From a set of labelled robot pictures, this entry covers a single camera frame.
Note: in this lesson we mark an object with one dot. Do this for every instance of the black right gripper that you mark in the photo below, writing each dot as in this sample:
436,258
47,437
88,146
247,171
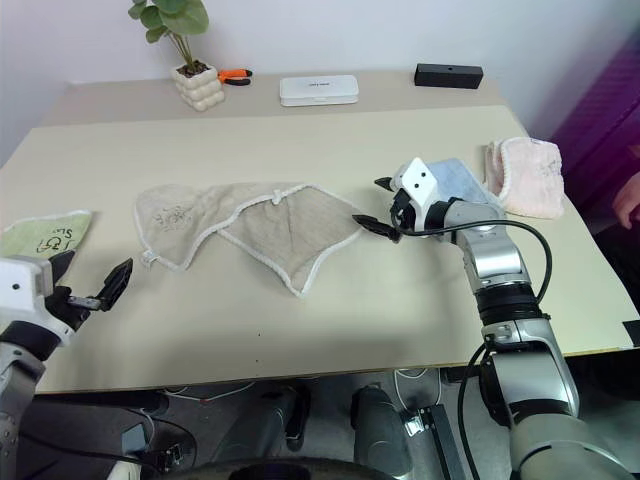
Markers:
403,212

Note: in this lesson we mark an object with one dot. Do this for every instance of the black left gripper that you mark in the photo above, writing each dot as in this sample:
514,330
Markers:
62,305

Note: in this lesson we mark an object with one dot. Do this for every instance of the beige towel with white trim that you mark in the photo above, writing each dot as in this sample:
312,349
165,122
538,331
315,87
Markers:
280,230

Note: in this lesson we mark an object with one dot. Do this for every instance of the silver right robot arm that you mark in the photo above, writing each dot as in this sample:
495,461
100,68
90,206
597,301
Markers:
530,360

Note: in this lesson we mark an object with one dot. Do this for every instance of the green towel with black print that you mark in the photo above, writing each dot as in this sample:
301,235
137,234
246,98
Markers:
35,236

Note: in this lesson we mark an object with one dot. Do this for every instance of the folded light blue towel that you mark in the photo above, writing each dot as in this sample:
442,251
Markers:
457,180

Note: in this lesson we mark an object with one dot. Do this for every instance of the folded pink towel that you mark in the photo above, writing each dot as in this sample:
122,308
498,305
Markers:
530,180

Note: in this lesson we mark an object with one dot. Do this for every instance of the bare bystander hand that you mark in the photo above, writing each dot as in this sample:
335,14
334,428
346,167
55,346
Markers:
629,202

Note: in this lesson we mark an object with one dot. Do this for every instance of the flat white case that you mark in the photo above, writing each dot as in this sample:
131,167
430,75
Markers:
319,91

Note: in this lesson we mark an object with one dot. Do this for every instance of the black rectangular box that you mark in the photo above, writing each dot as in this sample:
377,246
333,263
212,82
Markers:
447,76

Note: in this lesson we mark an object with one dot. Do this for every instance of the orange and black pliers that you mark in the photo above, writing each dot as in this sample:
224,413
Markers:
231,76

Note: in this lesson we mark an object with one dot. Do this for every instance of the green plant in white pot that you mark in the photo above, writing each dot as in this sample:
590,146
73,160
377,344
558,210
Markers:
199,87

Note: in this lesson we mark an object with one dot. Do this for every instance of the dark rounded robot leg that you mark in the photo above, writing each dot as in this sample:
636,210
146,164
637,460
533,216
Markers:
380,430

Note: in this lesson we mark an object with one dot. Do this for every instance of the dark purple furniture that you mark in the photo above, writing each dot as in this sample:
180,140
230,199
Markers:
600,120

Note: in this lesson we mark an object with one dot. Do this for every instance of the black metal bar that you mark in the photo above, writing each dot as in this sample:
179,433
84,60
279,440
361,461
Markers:
442,440

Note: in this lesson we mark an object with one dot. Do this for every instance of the dark rounded robot torso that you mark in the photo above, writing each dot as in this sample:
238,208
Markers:
300,470

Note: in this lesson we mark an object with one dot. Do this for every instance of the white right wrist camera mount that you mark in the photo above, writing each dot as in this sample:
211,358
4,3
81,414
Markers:
419,185

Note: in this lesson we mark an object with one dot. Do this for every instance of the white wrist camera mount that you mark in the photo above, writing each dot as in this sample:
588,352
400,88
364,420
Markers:
419,185
22,280

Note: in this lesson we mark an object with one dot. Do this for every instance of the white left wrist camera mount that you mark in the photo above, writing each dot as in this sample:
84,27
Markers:
22,280

